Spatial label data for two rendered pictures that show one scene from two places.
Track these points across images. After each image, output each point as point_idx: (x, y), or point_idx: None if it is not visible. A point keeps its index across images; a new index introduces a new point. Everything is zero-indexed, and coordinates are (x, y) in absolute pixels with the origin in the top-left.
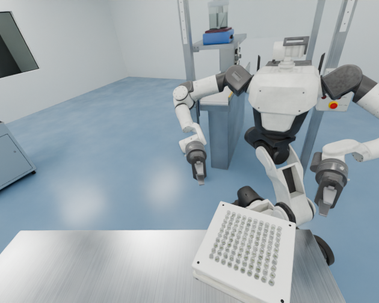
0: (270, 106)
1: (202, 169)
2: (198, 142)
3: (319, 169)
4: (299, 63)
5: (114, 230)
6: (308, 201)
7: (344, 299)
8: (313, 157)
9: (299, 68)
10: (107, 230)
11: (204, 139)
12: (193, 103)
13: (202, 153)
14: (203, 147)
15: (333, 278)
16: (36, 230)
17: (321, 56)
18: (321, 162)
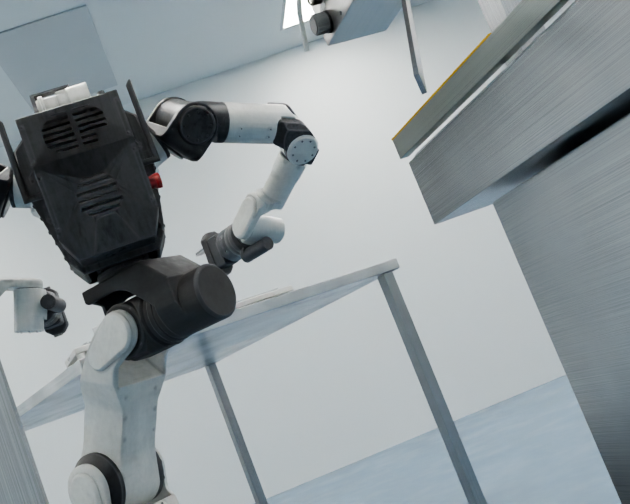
0: (114, 198)
1: (198, 251)
2: (231, 224)
3: (55, 295)
4: (45, 124)
5: (297, 289)
6: (79, 462)
7: (58, 375)
8: (57, 297)
9: (50, 141)
10: (304, 287)
11: (232, 225)
12: (283, 150)
13: (211, 237)
14: (223, 234)
15: (63, 371)
16: (379, 263)
17: (3, 124)
18: (49, 292)
